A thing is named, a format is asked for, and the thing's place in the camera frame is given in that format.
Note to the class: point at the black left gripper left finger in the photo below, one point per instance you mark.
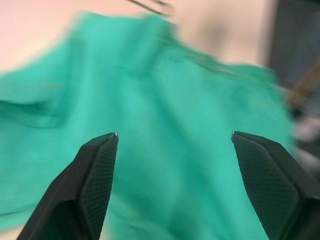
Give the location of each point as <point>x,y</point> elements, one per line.
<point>75,195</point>

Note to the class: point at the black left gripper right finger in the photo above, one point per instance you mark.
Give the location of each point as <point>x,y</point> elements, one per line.
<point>280,190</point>

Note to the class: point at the green shorts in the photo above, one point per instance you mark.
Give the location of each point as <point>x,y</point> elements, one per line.
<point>155,105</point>

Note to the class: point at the white blurred object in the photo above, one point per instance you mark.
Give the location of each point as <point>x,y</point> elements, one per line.
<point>308,127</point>

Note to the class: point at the dark grey cabinet panel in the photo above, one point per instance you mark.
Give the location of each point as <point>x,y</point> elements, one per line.
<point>295,30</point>

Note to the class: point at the tan slanted post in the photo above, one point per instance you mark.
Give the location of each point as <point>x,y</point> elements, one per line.
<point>306,83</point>

